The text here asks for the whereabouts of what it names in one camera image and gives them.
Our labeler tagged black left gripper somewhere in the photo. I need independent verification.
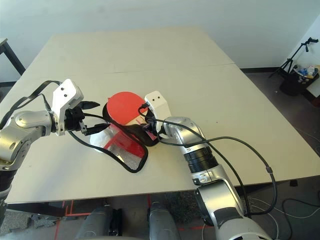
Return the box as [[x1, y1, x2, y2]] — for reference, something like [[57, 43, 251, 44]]
[[64, 100, 111, 136]]

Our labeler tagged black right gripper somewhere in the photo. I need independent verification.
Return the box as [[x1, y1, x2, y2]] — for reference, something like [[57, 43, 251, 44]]
[[139, 109, 164, 137]]

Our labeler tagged red ping-pong paddle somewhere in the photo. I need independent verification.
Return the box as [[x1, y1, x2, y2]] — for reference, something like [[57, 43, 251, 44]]
[[105, 91, 152, 127]]

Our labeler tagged black red paddle case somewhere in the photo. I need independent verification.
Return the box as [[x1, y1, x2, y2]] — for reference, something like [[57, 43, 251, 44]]
[[67, 98, 161, 173]]

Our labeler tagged grey right robot leg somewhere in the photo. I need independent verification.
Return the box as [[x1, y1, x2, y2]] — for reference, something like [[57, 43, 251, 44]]
[[149, 201, 181, 240]]

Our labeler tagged grey robot leg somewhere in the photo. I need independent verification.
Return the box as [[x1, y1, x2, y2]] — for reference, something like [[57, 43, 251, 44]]
[[74, 206, 113, 240], [149, 201, 181, 240]]

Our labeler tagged grey left robot leg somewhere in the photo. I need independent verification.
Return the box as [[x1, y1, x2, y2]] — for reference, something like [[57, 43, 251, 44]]
[[74, 206, 113, 240]]

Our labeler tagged grey puzzle foam mat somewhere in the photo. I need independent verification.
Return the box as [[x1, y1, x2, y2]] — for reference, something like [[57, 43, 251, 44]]
[[4, 212, 61, 235]]

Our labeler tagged black trash bin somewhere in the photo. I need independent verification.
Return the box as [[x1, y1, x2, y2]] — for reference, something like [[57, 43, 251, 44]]
[[279, 64, 320, 97]]

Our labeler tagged crumpled plastic trash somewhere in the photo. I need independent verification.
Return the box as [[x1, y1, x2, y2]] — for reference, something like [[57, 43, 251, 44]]
[[293, 64, 320, 78]]

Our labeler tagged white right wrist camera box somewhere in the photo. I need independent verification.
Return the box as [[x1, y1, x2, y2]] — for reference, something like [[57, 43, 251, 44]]
[[144, 90, 172, 121]]

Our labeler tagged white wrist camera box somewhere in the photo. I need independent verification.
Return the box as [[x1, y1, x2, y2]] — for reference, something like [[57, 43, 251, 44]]
[[51, 78, 85, 137], [144, 90, 172, 121]]

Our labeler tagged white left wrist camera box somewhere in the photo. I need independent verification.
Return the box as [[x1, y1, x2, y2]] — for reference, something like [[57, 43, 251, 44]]
[[51, 78, 85, 137]]

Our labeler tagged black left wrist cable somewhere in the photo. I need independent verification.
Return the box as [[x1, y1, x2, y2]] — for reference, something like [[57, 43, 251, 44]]
[[0, 79, 65, 126]]

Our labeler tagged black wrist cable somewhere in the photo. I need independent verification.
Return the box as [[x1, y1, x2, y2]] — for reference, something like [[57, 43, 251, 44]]
[[137, 102, 278, 217], [0, 79, 65, 126]]

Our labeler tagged side table with black frame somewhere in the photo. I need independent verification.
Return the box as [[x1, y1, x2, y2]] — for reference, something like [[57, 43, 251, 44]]
[[0, 37, 26, 83]]

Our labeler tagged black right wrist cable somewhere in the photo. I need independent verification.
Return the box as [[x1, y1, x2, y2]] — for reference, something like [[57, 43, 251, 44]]
[[137, 102, 278, 217]]

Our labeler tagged black camera tripod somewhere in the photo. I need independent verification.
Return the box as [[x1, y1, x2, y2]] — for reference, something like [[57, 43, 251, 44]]
[[268, 36, 320, 80]]

